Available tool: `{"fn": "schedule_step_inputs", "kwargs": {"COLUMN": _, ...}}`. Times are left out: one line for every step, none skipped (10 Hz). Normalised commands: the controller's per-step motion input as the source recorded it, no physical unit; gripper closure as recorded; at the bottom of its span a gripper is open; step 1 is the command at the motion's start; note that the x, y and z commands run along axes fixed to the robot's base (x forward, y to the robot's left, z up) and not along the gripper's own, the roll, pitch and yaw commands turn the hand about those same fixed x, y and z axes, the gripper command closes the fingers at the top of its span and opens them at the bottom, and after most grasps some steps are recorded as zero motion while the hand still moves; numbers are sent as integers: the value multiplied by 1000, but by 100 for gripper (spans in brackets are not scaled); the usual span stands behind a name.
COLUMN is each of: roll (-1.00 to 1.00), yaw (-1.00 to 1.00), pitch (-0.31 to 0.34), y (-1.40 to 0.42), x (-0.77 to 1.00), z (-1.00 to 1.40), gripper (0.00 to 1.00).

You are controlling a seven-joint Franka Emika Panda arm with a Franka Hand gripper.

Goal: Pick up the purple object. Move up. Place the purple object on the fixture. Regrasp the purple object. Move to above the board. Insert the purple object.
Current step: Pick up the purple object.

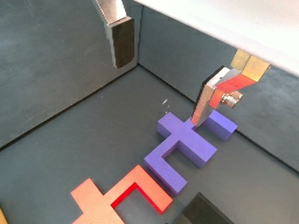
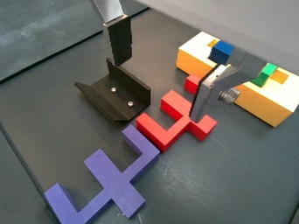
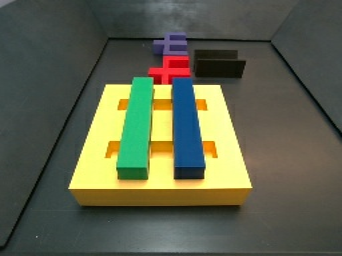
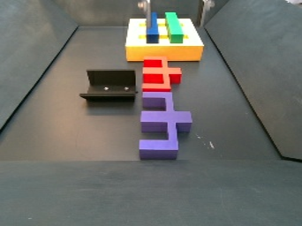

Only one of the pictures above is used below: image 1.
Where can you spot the red interlocking block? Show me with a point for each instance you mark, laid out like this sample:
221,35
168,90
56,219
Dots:
97,206

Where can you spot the purple interlocking block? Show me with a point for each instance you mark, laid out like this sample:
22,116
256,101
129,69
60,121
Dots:
181,138

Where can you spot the black fixture stand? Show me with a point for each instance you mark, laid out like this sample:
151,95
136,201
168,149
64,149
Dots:
201,212

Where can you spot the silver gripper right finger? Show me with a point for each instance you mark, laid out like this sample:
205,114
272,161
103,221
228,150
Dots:
220,88

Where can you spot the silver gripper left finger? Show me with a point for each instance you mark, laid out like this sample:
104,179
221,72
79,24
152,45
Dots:
119,29

